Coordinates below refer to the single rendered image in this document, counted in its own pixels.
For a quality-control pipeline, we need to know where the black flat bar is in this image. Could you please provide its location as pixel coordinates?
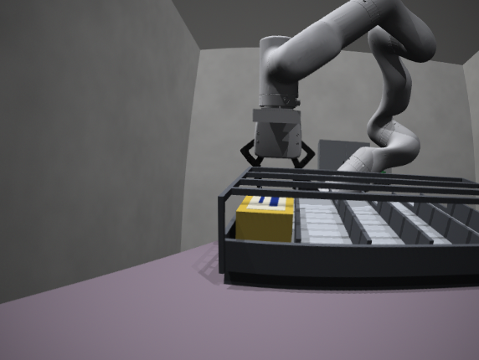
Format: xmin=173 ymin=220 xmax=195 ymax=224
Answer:
xmin=225 ymin=239 xmax=479 ymax=277

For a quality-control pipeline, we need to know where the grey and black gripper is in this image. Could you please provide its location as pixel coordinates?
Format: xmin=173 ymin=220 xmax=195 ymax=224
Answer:
xmin=240 ymin=122 xmax=315 ymax=168

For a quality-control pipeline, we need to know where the yellow butter carton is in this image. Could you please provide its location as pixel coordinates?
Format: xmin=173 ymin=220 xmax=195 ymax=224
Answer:
xmin=235 ymin=196 xmax=293 ymax=243

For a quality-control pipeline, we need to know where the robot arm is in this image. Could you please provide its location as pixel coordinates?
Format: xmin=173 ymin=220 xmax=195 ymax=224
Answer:
xmin=253 ymin=0 xmax=436 ymax=172

